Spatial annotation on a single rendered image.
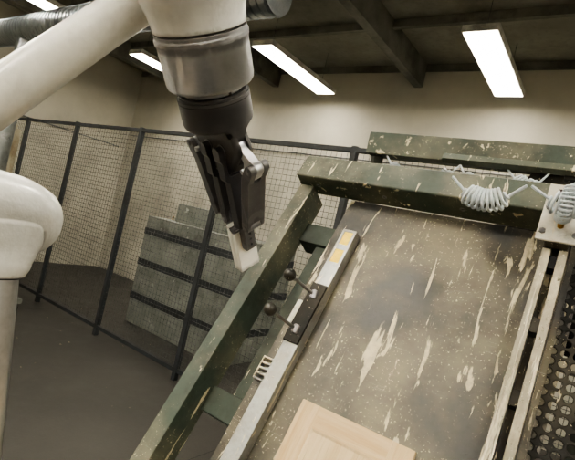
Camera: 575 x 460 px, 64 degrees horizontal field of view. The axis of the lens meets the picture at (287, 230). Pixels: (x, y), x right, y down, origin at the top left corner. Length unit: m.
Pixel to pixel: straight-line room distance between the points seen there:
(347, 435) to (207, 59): 1.00
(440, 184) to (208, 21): 1.14
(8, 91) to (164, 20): 0.24
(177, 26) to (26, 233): 0.51
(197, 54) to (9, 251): 0.51
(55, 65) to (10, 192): 0.29
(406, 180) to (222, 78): 1.13
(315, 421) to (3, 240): 0.84
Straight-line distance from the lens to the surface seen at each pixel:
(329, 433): 1.26
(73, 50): 0.62
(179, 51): 0.44
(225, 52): 0.44
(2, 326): 0.87
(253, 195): 0.50
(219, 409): 1.47
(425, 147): 2.06
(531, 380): 1.19
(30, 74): 0.62
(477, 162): 1.31
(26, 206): 0.85
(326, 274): 1.43
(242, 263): 0.59
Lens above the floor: 1.67
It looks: level
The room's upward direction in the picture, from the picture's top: 13 degrees clockwise
